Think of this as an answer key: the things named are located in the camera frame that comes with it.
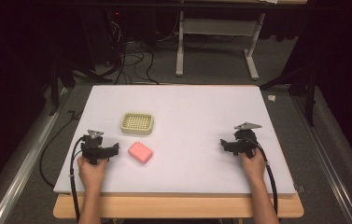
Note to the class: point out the person's right hand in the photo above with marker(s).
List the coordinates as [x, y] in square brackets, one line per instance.
[253, 168]

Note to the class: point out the person's left hand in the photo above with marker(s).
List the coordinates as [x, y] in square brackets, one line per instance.
[91, 172]

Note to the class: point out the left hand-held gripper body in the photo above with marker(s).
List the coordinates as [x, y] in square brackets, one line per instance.
[93, 150]

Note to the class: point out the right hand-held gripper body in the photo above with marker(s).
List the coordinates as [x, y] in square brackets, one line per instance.
[244, 141]

